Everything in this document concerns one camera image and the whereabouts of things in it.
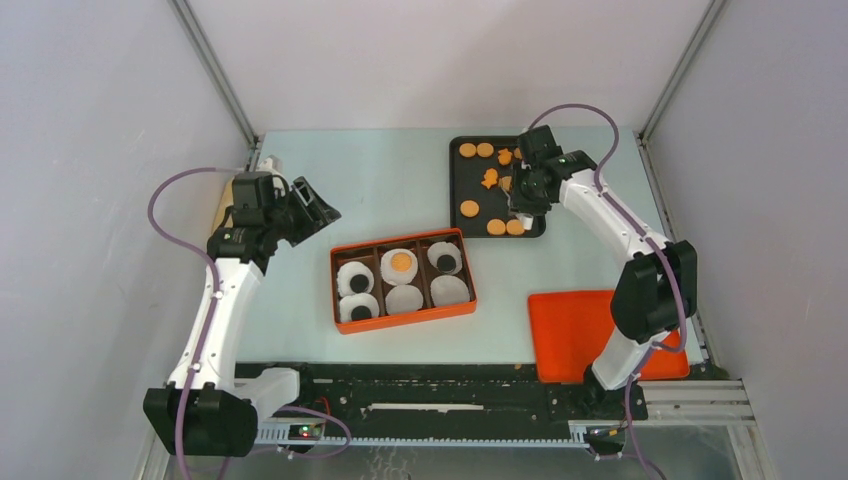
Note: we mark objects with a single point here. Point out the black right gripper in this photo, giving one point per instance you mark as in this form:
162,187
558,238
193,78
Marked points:
518,205

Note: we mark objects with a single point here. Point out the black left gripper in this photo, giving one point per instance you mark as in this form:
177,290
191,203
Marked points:
315,215

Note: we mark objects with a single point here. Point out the round orange cookie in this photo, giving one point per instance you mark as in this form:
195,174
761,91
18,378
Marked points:
505,184
469,209
401,262
515,227
496,227
467,150
485,150

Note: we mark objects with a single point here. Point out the metal tongs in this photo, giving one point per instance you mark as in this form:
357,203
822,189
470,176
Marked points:
526,219

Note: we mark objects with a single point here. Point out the black cookie tray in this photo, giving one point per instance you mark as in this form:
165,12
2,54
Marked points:
465,176

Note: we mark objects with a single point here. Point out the black sandwich cookie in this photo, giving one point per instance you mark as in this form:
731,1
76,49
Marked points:
361,312
446,264
360,283

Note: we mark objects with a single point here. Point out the orange cookie box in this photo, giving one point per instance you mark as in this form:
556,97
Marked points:
370,253

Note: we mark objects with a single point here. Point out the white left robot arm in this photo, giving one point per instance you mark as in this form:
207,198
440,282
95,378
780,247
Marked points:
201,410

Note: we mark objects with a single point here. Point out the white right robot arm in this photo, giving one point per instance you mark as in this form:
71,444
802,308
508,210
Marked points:
657,286

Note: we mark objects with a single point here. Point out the yellow cloth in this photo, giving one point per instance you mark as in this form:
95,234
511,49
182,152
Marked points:
226,200

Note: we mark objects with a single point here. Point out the star orange cookie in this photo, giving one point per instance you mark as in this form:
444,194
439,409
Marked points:
490,178

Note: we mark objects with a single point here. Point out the white paper cup liner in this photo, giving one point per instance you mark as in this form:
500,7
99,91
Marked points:
403,299
449,290
443,247
346,271
392,277
347,303

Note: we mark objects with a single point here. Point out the orange box lid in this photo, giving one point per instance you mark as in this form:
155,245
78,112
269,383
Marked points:
570,330

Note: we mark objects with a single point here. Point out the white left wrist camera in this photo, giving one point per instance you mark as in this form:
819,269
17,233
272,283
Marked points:
273,165

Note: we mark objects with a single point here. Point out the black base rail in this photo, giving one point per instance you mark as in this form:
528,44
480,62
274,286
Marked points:
453,404

